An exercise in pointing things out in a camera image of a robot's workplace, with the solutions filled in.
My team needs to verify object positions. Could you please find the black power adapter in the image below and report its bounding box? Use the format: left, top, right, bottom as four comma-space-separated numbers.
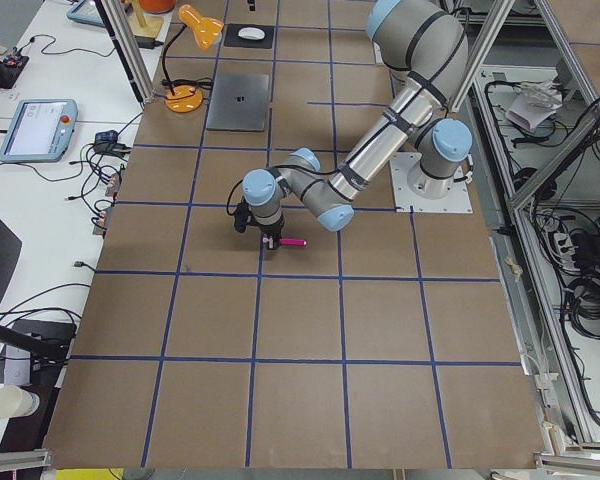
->
134, 35, 163, 50

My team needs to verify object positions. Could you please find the black lamp power cable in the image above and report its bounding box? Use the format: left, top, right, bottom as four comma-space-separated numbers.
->
167, 77, 215, 101

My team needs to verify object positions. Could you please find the silver closed laptop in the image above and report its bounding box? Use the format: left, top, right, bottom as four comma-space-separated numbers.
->
206, 73, 270, 132

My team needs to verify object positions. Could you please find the pink highlighter pen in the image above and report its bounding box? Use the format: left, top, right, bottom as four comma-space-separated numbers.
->
279, 238, 307, 247

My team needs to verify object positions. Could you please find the wooden stand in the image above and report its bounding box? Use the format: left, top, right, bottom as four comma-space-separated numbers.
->
123, 0, 164, 40

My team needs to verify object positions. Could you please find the white paper cup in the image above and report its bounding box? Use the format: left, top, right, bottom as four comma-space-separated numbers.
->
0, 385, 40, 420

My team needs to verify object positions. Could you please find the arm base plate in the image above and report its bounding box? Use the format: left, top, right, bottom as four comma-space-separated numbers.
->
373, 43, 394, 68
389, 152, 473, 214

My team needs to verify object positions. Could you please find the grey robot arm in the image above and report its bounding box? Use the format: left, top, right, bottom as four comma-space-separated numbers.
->
231, 1, 473, 250

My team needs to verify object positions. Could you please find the black mousepad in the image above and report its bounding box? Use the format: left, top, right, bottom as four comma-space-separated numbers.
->
224, 24, 275, 49

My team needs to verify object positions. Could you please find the white computer mouse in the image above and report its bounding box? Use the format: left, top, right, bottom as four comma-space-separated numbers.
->
237, 26, 266, 41

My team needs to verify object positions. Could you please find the orange desk lamp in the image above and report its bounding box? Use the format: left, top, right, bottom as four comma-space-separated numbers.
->
160, 4, 225, 114

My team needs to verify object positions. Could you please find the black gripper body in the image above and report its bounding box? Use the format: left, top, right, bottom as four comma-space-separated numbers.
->
253, 215, 284, 240

